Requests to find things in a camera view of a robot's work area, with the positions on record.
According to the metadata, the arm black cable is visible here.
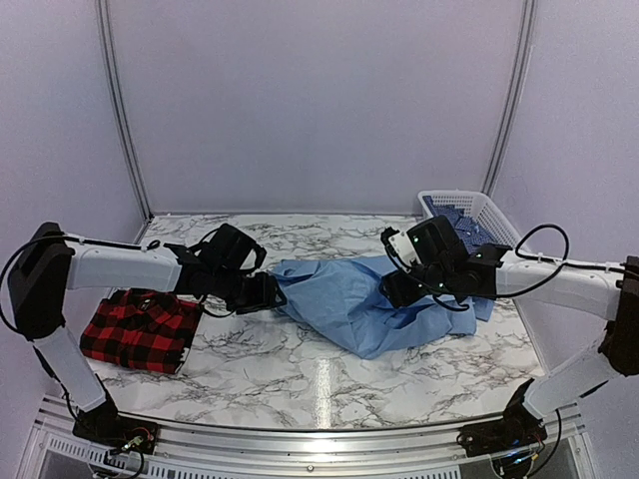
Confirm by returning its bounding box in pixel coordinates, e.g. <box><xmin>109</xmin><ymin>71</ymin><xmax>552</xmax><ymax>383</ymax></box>
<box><xmin>0</xmin><ymin>239</ymin><xmax>66</xmax><ymax>330</ymax></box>
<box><xmin>513</xmin><ymin>223</ymin><xmax>625</xmax><ymax>273</ymax></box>

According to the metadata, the red black plaid shirt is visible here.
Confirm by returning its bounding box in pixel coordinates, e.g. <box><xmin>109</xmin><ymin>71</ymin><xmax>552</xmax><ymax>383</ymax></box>
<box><xmin>79</xmin><ymin>289</ymin><xmax>203</xmax><ymax>374</ymax></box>

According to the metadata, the white plastic basket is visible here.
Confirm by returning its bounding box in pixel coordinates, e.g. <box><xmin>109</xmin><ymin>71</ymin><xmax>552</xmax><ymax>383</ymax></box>
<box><xmin>417</xmin><ymin>190</ymin><xmax>521</xmax><ymax>247</ymax></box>

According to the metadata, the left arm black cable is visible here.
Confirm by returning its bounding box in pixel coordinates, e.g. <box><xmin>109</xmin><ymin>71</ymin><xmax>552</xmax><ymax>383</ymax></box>
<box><xmin>0</xmin><ymin>239</ymin><xmax>66</xmax><ymax>330</ymax></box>

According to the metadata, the left aluminium wall post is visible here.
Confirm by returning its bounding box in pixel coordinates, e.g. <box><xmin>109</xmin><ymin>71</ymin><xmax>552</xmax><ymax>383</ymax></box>
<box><xmin>95</xmin><ymin>0</ymin><xmax>154</xmax><ymax>223</ymax></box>

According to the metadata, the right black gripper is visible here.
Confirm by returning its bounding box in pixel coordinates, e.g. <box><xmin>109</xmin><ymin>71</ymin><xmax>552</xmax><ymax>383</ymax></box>
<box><xmin>379</xmin><ymin>263</ymin><xmax>454</xmax><ymax>308</ymax></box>

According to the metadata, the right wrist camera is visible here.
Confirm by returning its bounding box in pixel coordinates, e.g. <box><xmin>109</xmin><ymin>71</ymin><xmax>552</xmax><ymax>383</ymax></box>
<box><xmin>380</xmin><ymin>228</ymin><xmax>421</xmax><ymax>271</ymax></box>

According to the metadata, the right aluminium wall post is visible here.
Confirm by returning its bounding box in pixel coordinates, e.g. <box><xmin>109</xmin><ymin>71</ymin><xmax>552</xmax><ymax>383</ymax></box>
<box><xmin>481</xmin><ymin>0</ymin><xmax>538</xmax><ymax>197</ymax></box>

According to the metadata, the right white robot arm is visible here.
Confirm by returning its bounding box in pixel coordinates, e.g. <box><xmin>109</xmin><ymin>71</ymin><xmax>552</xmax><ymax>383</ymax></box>
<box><xmin>382</xmin><ymin>239</ymin><xmax>638</xmax><ymax>447</ymax></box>

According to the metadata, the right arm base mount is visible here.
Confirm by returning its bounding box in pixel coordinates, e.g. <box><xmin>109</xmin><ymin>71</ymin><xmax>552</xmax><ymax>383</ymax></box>
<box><xmin>456</xmin><ymin>418</ymin><xmax>547</xmax><ymax>457</ymax></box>

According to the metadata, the aluminium wall post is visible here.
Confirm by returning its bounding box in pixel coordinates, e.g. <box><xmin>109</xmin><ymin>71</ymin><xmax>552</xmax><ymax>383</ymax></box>
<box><xmin>95</xmin><ymin>0</ymin><xmax>154</xmax><ymax>223</ymax></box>
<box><xmin>481</xmin><ymin>0</ymin><xmax>538</xmax><ymax>197</ymax></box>

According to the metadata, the light blue long sleeve shirt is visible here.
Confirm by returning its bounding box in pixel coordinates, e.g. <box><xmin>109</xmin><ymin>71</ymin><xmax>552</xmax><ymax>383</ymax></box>
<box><xmin>272</xmin><ymin>256</ymin><xmax>494</xmax><ymax>359</ymax></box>

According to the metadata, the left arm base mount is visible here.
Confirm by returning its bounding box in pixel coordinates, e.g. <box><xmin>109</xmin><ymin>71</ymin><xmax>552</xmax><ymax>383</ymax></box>
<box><xmin>72</xmin><ymin>416</ymin><xmax>160</xmax><ymax>454</ymax></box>

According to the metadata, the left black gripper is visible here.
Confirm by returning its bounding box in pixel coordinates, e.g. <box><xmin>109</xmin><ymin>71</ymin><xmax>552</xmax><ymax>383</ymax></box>
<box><xmin>211</xmin><ymin>265</ymin><xmax>287</xmax><ymax>314</ymax></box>

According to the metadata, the aluminium front frame rail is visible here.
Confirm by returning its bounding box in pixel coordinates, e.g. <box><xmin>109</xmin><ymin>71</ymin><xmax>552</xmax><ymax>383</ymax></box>
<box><xmin>29</xmin><ymin>416</ymin><xmax>590</xmax><ymax>479</ymax></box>

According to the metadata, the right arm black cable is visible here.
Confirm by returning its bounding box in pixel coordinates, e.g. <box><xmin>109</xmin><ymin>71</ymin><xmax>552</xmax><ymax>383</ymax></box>
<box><xmin>513</xmin><ymin>223</ymin><xmax>625</xmax><ymax>273</ymax></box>

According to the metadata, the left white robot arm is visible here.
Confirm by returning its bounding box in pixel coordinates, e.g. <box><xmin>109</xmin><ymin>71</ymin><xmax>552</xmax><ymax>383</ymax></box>
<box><xmin>1</xmin><ymin>223</ymin><xmax>287</xmax><ymax>444</ymax></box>

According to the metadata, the blue patterned shirt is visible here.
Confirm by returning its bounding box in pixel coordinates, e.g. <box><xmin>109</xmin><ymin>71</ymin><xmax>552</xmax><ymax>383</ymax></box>
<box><xmin>423</xmin><ymin>196</ymin><xmax>495</xmax><ymax>254</ymax></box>

